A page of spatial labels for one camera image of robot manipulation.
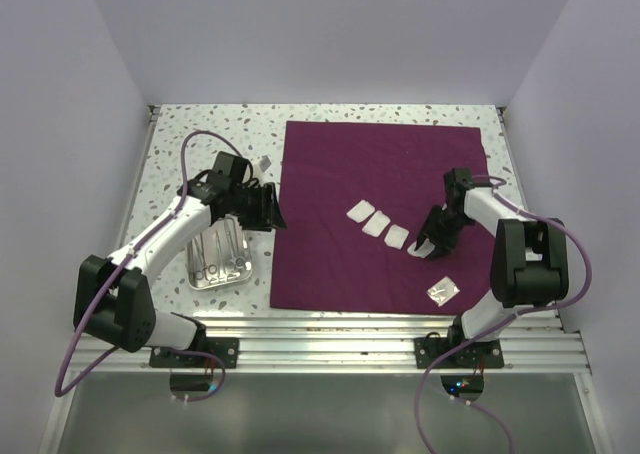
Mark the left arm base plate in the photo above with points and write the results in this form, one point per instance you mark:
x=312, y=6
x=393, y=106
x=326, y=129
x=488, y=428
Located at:
x=217, y=352

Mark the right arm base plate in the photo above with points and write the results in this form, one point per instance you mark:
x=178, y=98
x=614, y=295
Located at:
x=487, y=355

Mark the clear plastic sachet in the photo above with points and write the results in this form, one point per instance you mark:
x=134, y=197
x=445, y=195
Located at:
x=443, y=291

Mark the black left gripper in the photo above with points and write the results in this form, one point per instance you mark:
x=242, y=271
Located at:
x=268, y=214

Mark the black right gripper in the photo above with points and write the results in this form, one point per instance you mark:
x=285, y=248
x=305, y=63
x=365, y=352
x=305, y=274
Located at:
x=444, y=244

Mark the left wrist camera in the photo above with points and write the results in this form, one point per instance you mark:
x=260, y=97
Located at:
x=264, y=163

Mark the steel instrument tray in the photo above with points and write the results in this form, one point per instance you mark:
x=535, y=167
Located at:
x=233, y=276

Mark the white gauze pad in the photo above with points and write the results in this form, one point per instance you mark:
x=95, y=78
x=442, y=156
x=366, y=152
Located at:
x=361, y=211
x=396, y=236
x=421, y=252
x=376, y=224

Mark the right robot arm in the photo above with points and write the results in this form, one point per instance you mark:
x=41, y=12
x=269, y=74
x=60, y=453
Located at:
x=529, y=266

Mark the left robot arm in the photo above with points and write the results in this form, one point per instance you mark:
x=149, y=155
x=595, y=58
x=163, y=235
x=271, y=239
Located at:
x=113, y=297

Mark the aluminium rail frame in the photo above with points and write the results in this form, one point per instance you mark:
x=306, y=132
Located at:
x=346, y=345

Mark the steel forceps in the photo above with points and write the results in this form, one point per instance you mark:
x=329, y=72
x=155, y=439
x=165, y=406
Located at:
x=218, y=257
x=200, y=258
x=232, y=239

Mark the purple cloth mat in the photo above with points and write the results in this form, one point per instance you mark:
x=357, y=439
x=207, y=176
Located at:
x=324, y=262

